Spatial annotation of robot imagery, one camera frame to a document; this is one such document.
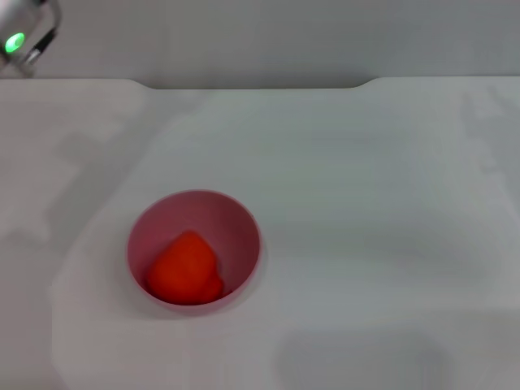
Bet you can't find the pink plastic bowl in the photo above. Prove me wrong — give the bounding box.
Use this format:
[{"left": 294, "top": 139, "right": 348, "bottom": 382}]
[{"left": 125, "top": 188, "right": 262, "bottom": 317}]

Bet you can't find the orange toy fruit with stem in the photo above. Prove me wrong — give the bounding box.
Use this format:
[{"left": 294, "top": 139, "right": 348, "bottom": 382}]
[{"left": 145, "top": 230, "right": 224, "bottom": 306}]

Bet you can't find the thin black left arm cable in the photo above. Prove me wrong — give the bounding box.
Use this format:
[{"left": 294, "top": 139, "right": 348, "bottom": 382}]
[{"left": 22, "top": 0, "right": 63, "bottom": 68}]

